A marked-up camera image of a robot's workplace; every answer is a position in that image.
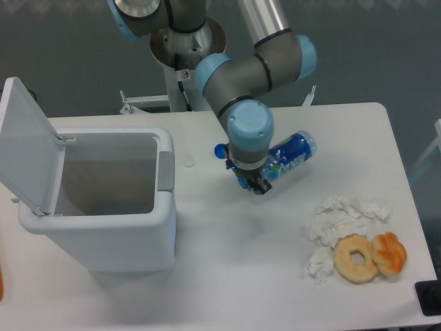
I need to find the plain ring donut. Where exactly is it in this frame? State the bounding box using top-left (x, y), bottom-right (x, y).
top-left (333, 235), bottom-right (378, 283)

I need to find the orange object at edge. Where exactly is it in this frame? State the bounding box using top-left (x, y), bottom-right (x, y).
top-left (0, 267), bottom-right (4, 301)

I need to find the white frame at right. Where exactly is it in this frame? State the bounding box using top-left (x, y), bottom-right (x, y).
top-left (408, 119), bottom-right (440, 186)

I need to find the white trash bin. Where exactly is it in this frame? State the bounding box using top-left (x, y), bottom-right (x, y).
top-left (18, 127), bottom-right (176, 272)

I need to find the blue plastic bottle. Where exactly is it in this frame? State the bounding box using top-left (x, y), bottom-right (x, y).
top-left (263, 130), bottom-right (317, 182)

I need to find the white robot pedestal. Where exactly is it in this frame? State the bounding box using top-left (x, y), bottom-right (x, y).
top-left (150, 18), bottom-right (226, 112)

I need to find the white round table plug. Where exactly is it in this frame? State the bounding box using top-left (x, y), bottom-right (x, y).
top-left (181, 155), bottom-right (196, 168)

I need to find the blue bottle cap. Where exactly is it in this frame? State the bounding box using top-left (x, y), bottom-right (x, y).
top-left (214, 143), bottom-right (227, 159)

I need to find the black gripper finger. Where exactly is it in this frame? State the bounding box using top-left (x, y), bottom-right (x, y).
top-left (249, 179), bottom-right (272, 194)

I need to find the large crumpled white tissue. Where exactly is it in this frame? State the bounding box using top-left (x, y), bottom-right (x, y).
top-left (306, 195), bottom-right (393, 248)

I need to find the black device at edge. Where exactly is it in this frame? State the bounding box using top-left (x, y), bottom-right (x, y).
top-left (415, 280), bottom-right (440, 317)

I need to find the white bin lid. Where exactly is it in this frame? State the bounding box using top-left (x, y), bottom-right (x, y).
top-left (1, 77), bottom-right (65, 216)

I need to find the orange glazed twisted bun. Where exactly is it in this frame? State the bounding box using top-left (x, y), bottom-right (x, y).
top-left (371, 232), bottom-right (407, 277)

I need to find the black pedestal cable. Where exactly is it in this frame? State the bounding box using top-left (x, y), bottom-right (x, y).
top-left (174, 53), bottom-right (194, 112)

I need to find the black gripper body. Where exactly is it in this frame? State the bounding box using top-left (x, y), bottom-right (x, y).
top-left (225, 143), bottom-right (267, 188)

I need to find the small crumpled white tissue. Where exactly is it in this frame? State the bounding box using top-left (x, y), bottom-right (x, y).
top-left (307, 247), bottom-right (334, 283)

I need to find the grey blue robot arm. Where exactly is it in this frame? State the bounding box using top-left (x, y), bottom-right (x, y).
top-left (108, 1), bottom-right (317, 194)

